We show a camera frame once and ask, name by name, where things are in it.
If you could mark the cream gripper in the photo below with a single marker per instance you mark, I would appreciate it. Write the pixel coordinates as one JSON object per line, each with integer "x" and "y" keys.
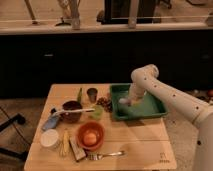
{"x": 136, "y": 100}

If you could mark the green plastic tray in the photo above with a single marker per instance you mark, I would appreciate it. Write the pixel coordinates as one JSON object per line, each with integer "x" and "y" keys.
{"x": 148, "y": 107}

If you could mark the grey-blue towel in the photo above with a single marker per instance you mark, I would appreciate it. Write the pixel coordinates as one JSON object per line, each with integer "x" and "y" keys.
{"x": 125, "y": 101}

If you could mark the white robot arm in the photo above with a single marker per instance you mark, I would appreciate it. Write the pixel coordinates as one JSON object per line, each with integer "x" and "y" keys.
{"x": 198, "y": 112}

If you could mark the bunch of brown grapes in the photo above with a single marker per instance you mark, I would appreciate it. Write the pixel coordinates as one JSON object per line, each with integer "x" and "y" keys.
{"x": 105, "y": 103}

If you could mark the green cup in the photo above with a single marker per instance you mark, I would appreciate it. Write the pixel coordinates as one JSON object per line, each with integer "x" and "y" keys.
{"x": 97, "y": 113}

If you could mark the grey metal cup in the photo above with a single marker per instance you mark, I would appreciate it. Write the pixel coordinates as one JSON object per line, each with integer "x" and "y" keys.
{"x": 92, "y": 94}

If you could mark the orange bowl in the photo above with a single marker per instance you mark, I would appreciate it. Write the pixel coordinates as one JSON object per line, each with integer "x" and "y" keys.
{"x": 90, "y": 127}

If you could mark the white spatula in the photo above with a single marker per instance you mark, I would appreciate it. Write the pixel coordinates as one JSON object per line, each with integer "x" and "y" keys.
{"x": 73, "y": 111}

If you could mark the green pepper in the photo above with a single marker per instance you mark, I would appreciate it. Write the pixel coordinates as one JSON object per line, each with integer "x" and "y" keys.
{"x": 79, "y": 96}

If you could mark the orange fruit in bowl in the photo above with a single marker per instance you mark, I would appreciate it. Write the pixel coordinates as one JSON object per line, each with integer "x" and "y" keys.
{"x": 90, "y": 139}

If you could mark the wooden folding table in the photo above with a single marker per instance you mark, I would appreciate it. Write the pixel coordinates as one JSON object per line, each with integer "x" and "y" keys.
{"x": 145, "y": 142}

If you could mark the dark brown bowl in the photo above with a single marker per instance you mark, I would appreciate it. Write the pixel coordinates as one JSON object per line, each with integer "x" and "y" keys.
{"x": 71, "y": 115}

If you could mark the silver fork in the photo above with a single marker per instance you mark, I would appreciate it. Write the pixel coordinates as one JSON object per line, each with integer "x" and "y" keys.
{"x": 95, "y": 157}

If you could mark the wooden block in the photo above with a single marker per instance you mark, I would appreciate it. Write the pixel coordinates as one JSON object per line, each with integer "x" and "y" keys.
{"x": 78, "y": 152}

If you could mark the dark cabinet counter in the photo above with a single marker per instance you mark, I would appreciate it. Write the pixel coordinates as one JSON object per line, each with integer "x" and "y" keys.
{"x": 33, "y": 59}

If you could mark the black chair base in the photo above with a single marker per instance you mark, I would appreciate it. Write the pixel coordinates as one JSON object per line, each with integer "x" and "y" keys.
{"x": 11, "y": 133}

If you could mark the blue handled scrubber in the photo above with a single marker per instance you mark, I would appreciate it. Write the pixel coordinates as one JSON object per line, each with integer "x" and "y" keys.
{"x": 51, "y": 122}

